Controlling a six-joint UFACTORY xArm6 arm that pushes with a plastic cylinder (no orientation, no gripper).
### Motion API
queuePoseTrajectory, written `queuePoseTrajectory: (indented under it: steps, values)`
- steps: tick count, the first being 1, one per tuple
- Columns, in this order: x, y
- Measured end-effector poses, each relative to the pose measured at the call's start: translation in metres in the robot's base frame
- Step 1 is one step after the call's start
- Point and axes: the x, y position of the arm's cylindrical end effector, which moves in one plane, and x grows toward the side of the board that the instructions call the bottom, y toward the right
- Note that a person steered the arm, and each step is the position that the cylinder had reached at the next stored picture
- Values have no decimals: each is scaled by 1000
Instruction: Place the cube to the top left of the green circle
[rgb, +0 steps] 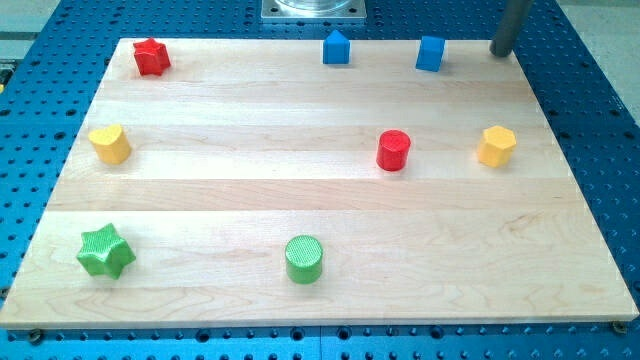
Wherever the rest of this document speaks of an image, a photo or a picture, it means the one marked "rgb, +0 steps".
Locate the blue cube block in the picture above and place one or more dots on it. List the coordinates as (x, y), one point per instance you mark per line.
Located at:
(430, 53)

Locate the wooden board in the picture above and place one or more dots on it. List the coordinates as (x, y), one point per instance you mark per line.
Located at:
(242, 145)

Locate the green cylinder block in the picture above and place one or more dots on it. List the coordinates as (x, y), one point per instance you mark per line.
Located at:
(304, 255)

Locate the red cylinder block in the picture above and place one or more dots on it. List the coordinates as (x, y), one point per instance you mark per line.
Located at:
(393, 149)

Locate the blue pentagon block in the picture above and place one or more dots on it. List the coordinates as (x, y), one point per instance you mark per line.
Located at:
(336, 48)

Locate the yellow hexagon block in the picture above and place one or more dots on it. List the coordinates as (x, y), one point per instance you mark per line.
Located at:
(496, 146)

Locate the red star block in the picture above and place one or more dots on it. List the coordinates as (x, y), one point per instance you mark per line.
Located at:
(151, 57)

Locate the yellow heart block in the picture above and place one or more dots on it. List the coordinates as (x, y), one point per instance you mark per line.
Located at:
(111, 144)

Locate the green star block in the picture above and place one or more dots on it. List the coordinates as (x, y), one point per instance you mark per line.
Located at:
(105, 252)

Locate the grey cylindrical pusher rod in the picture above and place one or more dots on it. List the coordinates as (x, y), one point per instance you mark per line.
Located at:
(514, 17)

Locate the left board clamp screw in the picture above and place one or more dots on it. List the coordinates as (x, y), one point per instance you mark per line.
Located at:
(35, 337)

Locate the board clamp screw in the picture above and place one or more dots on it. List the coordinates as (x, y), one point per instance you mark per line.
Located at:
(620, 328)
(35, 337)

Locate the right board clamp screw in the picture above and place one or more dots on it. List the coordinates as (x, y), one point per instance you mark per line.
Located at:
(620, 328)

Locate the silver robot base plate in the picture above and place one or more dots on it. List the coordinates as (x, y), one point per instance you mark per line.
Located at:
(282, 10)

